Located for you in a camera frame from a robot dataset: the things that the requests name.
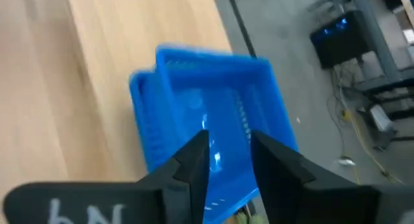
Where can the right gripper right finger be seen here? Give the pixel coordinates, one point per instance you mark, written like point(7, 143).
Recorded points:
point(291, 191)

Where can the black aluminium cell frame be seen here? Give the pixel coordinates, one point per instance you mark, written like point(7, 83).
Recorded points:
point(240, 20)

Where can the white plug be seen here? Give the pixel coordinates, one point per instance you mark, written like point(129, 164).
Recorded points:
point(346, 161)

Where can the grey power adapter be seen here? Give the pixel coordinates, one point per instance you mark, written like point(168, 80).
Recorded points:
point(381, 120)

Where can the black computer with blue lights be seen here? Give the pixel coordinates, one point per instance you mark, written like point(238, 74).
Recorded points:
point(339, 39)

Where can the grey metal desk frame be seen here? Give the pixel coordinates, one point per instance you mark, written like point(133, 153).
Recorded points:
point(375, 39)

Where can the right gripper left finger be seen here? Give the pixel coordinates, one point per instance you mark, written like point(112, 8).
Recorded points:
point(181, 191)

